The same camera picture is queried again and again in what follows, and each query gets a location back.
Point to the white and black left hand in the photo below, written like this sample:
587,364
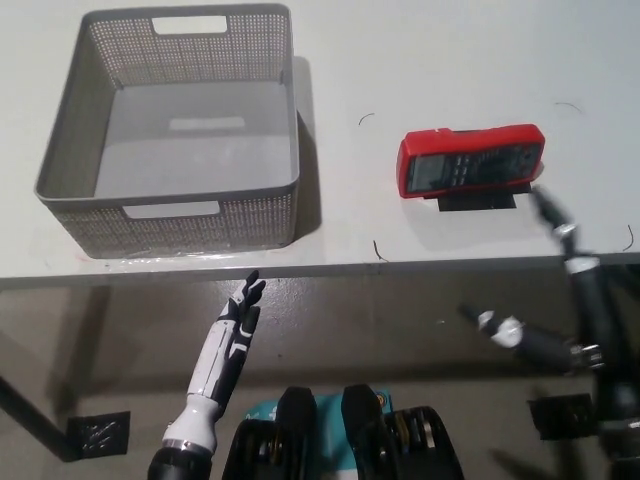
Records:
210,370

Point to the black and white right hand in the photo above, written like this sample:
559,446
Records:
592,310

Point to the red digital multimeter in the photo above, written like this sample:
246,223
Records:
470,162

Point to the black ribbed robot body block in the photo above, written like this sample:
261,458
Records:
365,415
295,415

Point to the black tape patch on floor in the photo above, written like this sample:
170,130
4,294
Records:
100,435
562,417

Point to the clear tape strip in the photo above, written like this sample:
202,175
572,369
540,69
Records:
175,255

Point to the black robot legs and base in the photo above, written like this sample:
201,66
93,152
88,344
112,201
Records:
327,425

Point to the black tape patch on table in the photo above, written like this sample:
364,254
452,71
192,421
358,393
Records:
475,202

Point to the black metal table leg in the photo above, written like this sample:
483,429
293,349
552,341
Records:
35,415

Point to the grey perforated plastic basket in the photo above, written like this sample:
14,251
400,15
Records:
200,150

